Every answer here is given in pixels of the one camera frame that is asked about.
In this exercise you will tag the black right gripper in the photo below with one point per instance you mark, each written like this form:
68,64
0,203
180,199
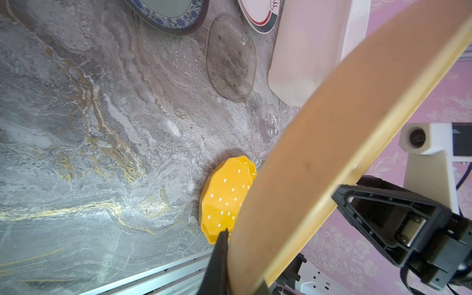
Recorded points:
413,232

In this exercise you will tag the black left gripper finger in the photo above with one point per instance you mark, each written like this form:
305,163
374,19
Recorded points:
215,281

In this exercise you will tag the yellow dotted scalloped plate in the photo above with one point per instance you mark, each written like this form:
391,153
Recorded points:
223,194

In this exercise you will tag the plain cream yellow plate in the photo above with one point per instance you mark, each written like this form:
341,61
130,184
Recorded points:
339,133

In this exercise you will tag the white plate green red rim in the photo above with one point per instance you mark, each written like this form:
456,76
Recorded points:
261,15

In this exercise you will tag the white plastic bin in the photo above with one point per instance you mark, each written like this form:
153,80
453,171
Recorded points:
312,39

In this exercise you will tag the small clear glass dish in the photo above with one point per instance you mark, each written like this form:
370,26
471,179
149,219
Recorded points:
265,131

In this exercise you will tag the clear glass oval plate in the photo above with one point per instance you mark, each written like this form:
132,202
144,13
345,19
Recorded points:
231,58

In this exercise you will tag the teal blue floral plate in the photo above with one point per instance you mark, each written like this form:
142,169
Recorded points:
172,17

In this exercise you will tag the aluminium rail frame front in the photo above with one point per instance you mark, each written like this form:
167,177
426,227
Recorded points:
181,277

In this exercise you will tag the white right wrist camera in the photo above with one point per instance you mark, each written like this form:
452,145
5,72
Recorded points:
432,149

